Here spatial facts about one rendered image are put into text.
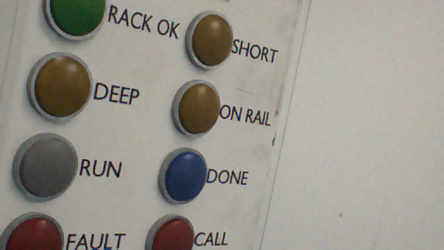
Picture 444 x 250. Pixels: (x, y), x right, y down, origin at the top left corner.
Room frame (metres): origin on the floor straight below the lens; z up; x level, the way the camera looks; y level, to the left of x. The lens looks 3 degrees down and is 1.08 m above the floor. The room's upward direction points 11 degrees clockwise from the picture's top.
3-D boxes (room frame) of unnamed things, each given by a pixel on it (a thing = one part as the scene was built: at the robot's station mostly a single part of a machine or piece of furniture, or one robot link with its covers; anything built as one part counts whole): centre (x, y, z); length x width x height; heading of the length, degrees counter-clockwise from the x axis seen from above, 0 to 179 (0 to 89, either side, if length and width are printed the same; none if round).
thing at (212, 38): (0.33, 0.01, 1.10); 0.03 x 0.01 x 0.03; 134
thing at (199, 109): (0.33, 0.01, 1.07); 0.03 x 0.01 x 0.03; 134
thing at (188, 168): (0.33, 0.01, 1.03); 0.03 x 0.01 x 0.03; 134
